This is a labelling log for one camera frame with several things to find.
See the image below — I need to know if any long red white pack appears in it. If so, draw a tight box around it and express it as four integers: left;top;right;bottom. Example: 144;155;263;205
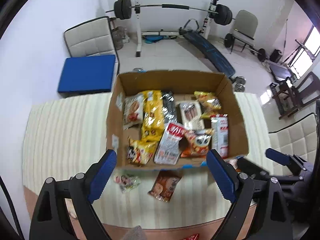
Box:
211;114;229;159

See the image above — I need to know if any small pale snack packet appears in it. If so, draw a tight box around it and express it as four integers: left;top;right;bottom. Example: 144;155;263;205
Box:
113;173;141;193

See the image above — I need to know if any orange panda snack bag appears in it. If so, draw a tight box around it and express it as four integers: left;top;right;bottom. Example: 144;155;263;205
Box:
181;128;214;158

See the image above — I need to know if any yellow biscuit bag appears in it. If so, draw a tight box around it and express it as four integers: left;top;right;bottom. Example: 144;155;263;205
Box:
194;91;222;119

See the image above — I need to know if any white chocolate wafer pack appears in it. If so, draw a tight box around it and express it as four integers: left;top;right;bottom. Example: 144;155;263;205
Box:
178;100;204;130

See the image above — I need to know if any yellow panda snack bag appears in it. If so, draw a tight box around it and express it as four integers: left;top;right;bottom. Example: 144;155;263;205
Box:
127;138;158;166

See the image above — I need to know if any brown cookie packet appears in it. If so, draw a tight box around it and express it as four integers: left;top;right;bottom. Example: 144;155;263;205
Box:
148;171;182;202

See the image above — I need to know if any red white jerky pack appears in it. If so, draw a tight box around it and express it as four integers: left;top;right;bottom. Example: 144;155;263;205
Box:
154;122;186;165

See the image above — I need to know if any black snack pack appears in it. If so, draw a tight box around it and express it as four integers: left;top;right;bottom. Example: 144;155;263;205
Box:
161;91;177;126

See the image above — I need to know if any white cookie packet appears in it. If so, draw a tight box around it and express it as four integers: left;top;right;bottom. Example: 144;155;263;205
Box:
123;93;144;129

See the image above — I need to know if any white padded chair right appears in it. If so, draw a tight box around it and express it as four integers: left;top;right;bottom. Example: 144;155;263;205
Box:
268;113;317;164

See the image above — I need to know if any white padded chair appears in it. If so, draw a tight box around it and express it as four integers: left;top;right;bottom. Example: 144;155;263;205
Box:
63;16;120;75
268;113;317;164

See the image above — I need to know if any dark wooden chair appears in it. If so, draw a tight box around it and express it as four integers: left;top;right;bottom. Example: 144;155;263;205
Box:
269;72;319;120

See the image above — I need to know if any striped cat table mat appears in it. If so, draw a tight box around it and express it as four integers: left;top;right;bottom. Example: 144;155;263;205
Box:
22;92;273;240

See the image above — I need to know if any chrome dumbbell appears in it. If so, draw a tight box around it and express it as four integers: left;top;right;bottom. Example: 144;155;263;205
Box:
233;76;246;92

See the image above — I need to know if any black speaker box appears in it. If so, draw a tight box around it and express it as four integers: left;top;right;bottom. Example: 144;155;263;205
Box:
269;49;282;63

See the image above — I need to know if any small barbell on floor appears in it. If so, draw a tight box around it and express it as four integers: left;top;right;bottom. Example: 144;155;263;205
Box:
248;46;267;62

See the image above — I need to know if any open cardboard box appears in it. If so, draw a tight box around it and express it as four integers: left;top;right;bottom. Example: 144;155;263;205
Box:
106;69;250;172

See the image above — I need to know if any grey folding chair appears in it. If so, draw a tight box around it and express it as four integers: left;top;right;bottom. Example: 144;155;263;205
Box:
223;10;258;53

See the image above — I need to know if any barbell with black plates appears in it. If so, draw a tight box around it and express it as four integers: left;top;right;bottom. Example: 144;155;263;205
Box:
105;0;234;25

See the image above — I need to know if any white barbell rack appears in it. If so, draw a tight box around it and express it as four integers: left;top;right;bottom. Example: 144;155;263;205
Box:
132;0;218;57

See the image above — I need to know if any white padded chair left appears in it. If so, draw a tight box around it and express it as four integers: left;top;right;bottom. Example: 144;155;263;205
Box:
63;16;120;75

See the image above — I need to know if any clear water jug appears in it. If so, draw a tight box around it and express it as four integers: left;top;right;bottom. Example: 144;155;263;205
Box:
112;26;130;50

